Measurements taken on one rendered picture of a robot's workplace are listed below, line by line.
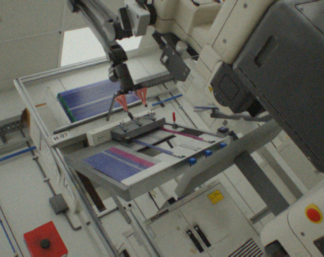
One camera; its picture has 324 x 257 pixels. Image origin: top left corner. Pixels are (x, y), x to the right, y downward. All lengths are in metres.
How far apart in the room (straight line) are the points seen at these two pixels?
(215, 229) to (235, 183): 2.37
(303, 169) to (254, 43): 1.87
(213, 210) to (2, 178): 2.33
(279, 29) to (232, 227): 1.37
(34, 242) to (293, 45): 1.21
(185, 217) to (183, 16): 1.07
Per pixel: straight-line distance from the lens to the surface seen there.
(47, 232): 1.55
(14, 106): 4.18
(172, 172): 1.65
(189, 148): 1.84
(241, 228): 2.05
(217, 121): 3.08
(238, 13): 0.94
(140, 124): 2.17
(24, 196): 3.61
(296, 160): 2.69
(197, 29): 1.36
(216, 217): 2.00
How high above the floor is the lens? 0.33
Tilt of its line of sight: 20 degrees up
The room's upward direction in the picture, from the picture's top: 36 degrees counter-clockwise
